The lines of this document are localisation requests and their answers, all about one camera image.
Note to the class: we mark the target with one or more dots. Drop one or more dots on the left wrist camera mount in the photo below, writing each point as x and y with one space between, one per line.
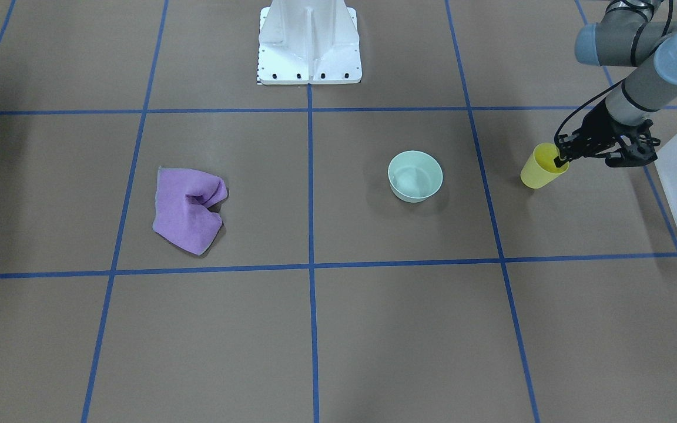
637 146

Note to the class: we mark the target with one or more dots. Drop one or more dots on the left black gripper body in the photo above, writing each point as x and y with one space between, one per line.
595 129

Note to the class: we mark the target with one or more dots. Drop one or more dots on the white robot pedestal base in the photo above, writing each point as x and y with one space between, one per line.
308 42

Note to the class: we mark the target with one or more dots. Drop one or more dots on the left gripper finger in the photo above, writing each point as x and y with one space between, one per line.
569 148

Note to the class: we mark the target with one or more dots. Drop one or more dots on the mint green bowl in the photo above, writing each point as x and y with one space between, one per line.
414 176

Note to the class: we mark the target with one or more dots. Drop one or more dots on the purple cleaning cloth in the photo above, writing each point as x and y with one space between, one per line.
183 208

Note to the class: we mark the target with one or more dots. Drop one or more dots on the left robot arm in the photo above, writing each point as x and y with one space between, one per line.
627 36

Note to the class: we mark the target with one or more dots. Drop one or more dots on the yellow plastic cup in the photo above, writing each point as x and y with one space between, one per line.
542 166

